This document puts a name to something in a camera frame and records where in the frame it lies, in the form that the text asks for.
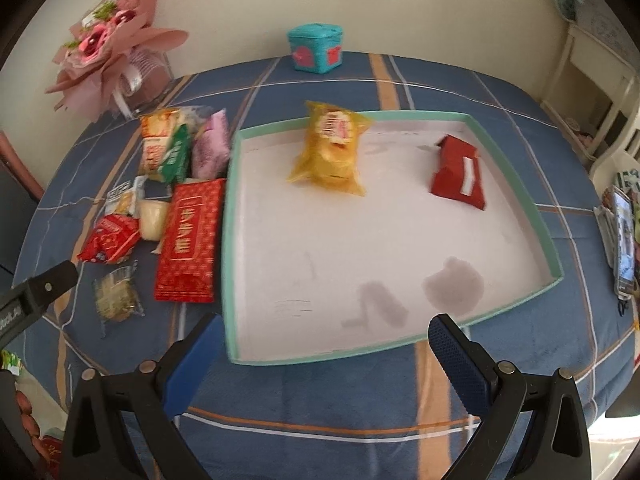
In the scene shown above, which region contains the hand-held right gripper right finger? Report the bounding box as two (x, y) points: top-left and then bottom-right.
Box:
(427, 314), (591, 480)

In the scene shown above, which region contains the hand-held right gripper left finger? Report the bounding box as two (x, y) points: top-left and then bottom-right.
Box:
(60, 312), (226, 480)

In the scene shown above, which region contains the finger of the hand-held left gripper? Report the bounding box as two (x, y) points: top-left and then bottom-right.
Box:
(25, 259), (80, 311)

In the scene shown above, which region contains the clear cookie packet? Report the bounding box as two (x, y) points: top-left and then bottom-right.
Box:
(92, 260), (147, 338)

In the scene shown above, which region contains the small red snack packet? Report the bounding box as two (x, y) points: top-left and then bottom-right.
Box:
(76, 213), (141, 265)

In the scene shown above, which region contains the long red snack packet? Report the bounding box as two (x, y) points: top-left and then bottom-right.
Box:
(154, 178), (227, 305)

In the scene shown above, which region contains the white tray with teal rim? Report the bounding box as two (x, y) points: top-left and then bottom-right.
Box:
(220, 110), (565, 367)

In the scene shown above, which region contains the printed snack bag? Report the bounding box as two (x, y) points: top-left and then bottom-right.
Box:
(0, 350), (68, 461)

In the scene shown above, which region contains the cream round snack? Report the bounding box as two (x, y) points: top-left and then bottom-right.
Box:
(137, 199), (170, 242)

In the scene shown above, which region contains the blue plaid bedsheet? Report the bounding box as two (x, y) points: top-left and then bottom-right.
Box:
(10, 50), (636, 480)

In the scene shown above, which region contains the orange white snack packet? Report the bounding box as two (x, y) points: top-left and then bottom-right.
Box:
(139, 107), (201, 183)

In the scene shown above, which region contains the dark red snack packet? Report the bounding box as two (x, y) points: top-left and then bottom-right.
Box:
(430, 134), (488, 210)

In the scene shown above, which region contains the pile of printed packets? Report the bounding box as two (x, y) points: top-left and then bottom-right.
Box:
(592, 170), (640, 311)

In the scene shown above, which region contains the pink snack packet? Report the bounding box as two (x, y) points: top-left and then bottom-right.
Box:
(191, 109), (232, 181)

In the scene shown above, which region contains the yellow snack packet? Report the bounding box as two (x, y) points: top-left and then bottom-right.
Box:
(287, 100), (375, 197)

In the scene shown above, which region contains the pink flower bouquet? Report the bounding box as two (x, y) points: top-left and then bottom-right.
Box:
(44, 0), (190, 123)

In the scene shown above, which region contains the white furniture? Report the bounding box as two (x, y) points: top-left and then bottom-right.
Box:
(540, 22), (640, 181)

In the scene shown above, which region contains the teal gift box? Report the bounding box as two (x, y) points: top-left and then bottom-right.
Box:
(286, 22), (346, 73)

